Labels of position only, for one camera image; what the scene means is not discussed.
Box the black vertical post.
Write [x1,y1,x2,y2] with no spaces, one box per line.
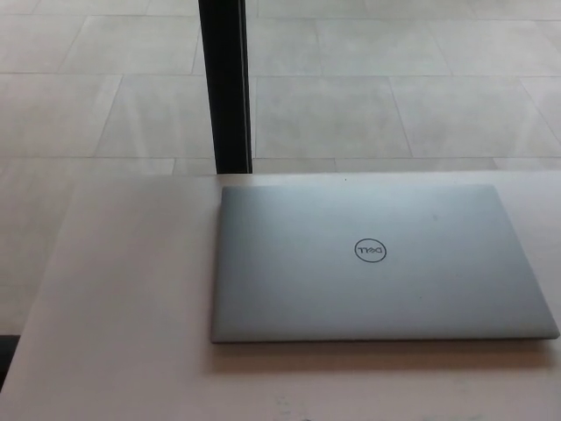
[196,0,255,176]

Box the silver Dell laptop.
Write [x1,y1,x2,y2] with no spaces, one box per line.
[209,183,561,345]

